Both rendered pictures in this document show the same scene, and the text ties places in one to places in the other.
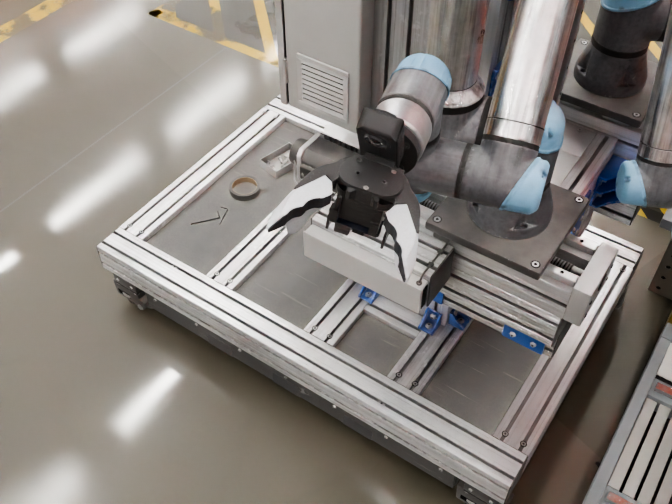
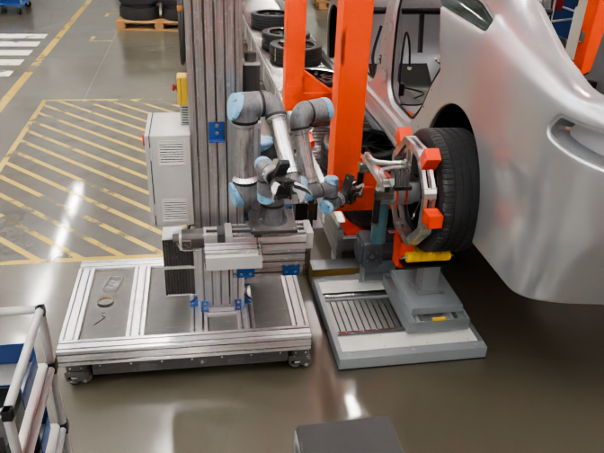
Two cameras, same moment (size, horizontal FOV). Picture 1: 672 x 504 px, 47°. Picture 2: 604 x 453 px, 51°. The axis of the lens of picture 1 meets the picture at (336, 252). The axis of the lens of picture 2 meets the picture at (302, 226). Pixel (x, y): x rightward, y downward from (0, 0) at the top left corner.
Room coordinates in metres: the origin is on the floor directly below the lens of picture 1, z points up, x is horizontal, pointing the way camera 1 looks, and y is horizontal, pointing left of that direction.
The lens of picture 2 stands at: (-1.06, 1.48, 2.26)
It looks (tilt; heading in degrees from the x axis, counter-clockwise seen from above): 28 degrees down; 316
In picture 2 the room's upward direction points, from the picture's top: 2 degrees clockwise
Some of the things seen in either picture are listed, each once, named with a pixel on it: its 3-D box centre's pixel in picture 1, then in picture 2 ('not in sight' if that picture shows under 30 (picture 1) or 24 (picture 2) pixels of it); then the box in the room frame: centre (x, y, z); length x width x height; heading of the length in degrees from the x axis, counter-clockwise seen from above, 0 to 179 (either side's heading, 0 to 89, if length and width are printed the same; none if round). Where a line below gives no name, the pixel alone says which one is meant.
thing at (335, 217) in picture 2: not in sight; (308, 163); (2.33, -1.86, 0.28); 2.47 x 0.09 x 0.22; 147
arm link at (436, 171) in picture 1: (421, 162); (270, 189); (0.80, -0.11, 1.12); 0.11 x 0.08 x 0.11; 70
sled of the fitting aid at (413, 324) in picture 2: not in sight; (423, 299); (0.65, -1.20, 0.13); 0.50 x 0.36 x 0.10; 147
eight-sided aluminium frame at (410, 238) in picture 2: not in sight; (411, 190); (0.74, -1.06, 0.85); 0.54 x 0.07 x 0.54; 147
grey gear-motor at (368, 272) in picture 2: not in sight; (388, 256); (0.98, -1.26, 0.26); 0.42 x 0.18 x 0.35; 57
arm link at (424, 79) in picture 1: (414, 99); (265, 168); (0.80, -0.10, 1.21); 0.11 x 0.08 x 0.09; 160
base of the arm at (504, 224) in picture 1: (513, 189); (271, 210); (1.01, -0.31, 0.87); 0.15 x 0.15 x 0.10
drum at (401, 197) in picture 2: not in sight; (397, 191); (0.78, -1.00, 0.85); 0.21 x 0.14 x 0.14; 57
